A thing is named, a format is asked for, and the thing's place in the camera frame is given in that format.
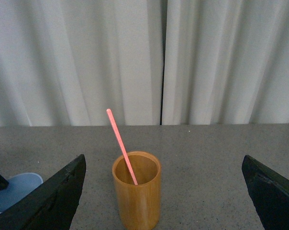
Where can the blue plastic cup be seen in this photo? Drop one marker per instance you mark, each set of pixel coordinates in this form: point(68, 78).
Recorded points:
point(19, 187)

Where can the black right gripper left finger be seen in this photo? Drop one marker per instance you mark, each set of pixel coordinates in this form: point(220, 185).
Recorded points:
point(52, 205)

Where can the brown bamboo chopstick holder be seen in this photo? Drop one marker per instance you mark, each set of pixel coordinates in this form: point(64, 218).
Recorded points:
point(139, 205)

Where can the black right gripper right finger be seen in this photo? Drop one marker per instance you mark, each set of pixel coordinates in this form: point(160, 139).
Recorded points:
point(269, 192)

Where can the white curtain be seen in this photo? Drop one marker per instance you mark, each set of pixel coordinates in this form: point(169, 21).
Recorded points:
point(152, 62)

